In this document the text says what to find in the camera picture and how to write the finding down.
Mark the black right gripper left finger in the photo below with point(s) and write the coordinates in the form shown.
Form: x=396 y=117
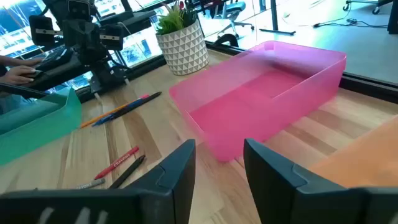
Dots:
x=174 y=180

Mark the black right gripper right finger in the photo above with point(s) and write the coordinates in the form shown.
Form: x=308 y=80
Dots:
x=273 y=186

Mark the black pen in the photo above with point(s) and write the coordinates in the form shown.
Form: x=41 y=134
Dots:
x=129 y=170

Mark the red crayon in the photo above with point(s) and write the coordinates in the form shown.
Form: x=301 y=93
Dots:
x=118 y=162

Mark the orange pencil with pink eraser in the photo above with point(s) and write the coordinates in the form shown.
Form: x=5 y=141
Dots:
x=93 y=121

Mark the grey crayon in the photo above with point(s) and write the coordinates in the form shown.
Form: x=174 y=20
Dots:
x=91 y=183

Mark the blue pen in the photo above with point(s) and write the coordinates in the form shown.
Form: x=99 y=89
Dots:
x=101 y=121

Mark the black pencil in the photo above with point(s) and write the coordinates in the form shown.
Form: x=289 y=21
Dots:
x=146 y=99

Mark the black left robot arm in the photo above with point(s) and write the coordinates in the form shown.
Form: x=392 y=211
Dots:
x=102 y=74

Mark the person's hand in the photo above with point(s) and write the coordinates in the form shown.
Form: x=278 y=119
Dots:
x=17 y=76
x=29 y=61

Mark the pink translucent plastic bin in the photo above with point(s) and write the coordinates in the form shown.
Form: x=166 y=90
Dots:
x=248 y=102

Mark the orange translucent plastic bin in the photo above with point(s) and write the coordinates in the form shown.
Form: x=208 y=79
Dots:
x=367 y=155

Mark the green translucent plastic bin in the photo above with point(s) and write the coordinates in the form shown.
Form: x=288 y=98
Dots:
x=37 y=130

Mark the succulent in white geometric pot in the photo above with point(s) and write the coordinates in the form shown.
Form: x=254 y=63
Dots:
x=183 y=49

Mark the blue office chair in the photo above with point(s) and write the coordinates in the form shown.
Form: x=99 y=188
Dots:
x=233 y=12

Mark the black floor stand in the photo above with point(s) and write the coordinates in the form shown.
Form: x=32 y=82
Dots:
x=273 y=15

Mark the black wheeled base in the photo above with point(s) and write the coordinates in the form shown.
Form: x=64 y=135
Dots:
x=375 y=9

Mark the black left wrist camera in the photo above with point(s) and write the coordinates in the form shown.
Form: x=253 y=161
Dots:
x=78 y=8

